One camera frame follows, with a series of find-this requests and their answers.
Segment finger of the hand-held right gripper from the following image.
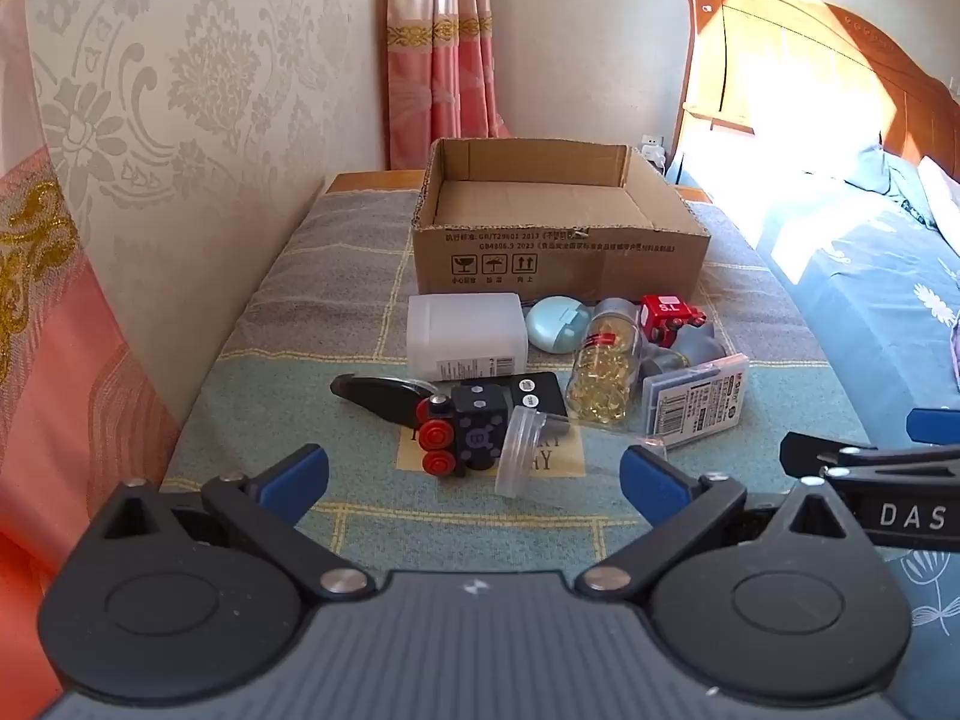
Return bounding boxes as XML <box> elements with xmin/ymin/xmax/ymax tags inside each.
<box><xmin>780</xmin><ymin>431</ymin><xmax>960</xmax><ymax>479</ymax></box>
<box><xmin>906</xmin><ymin>408</ymin><xmax>960</xmax><ymax>443</ymax></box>

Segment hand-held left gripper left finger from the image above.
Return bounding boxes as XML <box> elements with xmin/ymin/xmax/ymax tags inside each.
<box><xmin>79</xmin><ymin>444</ymin><xmax>376</xmax><ymax>601</ymax></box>

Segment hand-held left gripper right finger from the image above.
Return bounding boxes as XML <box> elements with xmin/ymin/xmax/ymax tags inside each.
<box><xmin>577</xmin><ymin>444</ymin><xmax>878</xmax><ymax>601</ymax></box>

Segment clear card pack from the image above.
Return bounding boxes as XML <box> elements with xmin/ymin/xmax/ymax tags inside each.
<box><xmin>641</xmin><ymin>355</ymin><xmax>751</xmax><ymax>451</ymax></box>

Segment black plastic tool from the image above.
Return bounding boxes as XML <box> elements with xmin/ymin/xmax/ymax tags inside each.
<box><xmin>330</xmin><ymin>373</ymin><xmax>451</xmax><ymax>425</ymax></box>

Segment clear plastic jar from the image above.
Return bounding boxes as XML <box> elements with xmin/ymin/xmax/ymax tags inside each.
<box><xmin>495</xmin><ymin>405</ymin><xmax>623</xmax><ymax>511</ymax></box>

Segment grey toy figure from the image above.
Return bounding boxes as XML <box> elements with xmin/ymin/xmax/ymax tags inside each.
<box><xmin>641</xmin><ymin>326</ymin><xmax>727</xmax><ymax>391</ymax></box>

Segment black digital timer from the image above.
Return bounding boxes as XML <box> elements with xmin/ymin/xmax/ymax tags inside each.
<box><xmin>450</xmin><ymin>371</ymin><xmax>569</xmax><ymax>421</ymax></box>

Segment black toy train red wheels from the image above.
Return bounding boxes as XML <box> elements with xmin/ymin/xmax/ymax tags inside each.
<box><xmin>415</xmin><ymin>382</ymin><xmax>512</xmax><ymax>479</ymax></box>

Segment brown cardboard box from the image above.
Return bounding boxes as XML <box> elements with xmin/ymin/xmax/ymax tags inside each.
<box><xmin>411</xmin><ymin>137</ymin><xmax>712</xmax><ymax>301</ymax></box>

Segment clear bottle of yellow capsules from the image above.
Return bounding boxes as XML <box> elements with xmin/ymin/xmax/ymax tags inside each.
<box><xmin>564</xmin><ymin>298</ymin><xmax>644</xmax><ymax>421</ymax></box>

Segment plaid blanket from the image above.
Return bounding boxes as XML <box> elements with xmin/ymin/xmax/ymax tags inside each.
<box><xmin>161</xmin><ymin>187</ymin><xmax>878</xmax><ymax>593</ymax></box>

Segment blue floral bedsheet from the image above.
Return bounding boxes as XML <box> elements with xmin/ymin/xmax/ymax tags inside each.
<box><xmin>667</xmin><ymin>142</ymin><xmax>960</xmax><ymax>720</ymax></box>

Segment red toy train car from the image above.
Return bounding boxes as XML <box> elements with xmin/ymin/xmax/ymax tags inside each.
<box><xmin>639</xmin><ymin>294</ymin><xmax>710</xmax><ymax>350</ymax></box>

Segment teal round case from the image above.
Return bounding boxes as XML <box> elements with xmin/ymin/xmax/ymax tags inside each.
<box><xmin>525</xmin><ymin>296</ymin><xmax>597</xmax><ymax>352</ymax></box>

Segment white plastic bottle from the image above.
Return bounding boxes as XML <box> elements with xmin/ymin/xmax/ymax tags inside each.
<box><xmin>407</xmin><ymin>292</ymin><xmax>528</xmax><ymax>382</ymax></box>

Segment white pillow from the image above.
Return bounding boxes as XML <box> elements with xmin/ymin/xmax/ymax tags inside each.
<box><xmin>919</xmin><ymin>156</ymin><xmax>960</xmax><ymax>256</ymax></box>

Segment blue pillow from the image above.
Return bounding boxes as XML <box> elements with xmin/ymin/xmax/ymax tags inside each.
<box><xmin>847</xmin><ymin>142</ymin><xmax>923</xmax><ymax>200</ymax></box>

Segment pink gold-trimmed curtain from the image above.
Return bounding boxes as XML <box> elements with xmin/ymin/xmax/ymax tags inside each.
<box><xmin>0</xmin><ymin>142</ymin><xmax>181</xmax><ymax>691</ymax></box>
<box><xmin>386</xmin><ymin>0</ymin><xmax>500</xmax><ymax>170</ymax></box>

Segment wooden bed headboard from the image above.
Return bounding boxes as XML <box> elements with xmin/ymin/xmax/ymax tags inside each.
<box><xmin>671</xmin><ymin>0</ymin><xmax>960</xmax><ymax>181</ymax></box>

